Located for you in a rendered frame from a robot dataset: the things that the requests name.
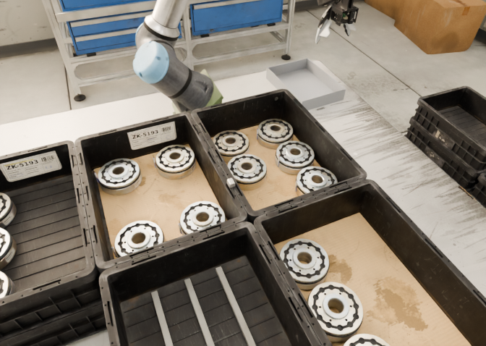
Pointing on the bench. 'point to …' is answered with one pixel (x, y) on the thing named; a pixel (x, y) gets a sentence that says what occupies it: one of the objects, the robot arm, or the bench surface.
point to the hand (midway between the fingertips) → (331, 39)
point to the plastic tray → (306, 82)
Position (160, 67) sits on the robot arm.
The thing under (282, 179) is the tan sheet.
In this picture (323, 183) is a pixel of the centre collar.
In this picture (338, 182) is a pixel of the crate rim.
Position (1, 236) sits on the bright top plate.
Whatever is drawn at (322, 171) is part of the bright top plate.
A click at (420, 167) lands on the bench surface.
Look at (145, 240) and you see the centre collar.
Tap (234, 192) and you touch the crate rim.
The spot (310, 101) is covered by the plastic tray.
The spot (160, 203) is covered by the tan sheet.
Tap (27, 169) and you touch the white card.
